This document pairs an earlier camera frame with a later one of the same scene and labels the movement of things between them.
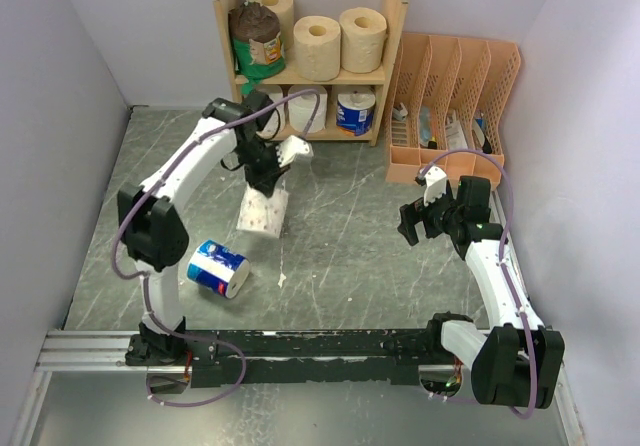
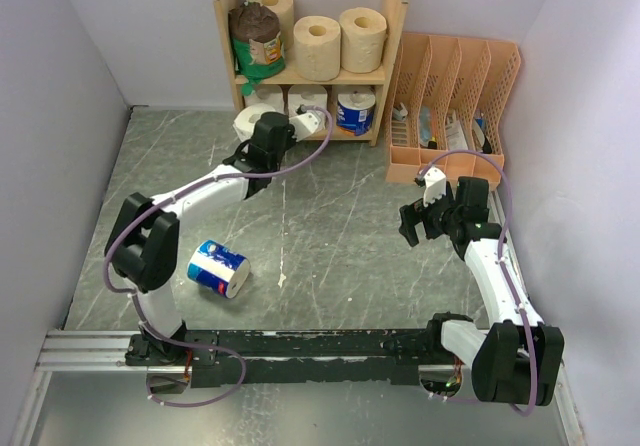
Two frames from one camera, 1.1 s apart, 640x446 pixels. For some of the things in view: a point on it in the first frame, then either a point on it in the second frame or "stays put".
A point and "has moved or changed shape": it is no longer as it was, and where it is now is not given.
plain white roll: [301, 109] stays put
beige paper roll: [317, 48] stays put
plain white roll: [356, 100] stays put
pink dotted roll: [261, 214] has moved or changed shape
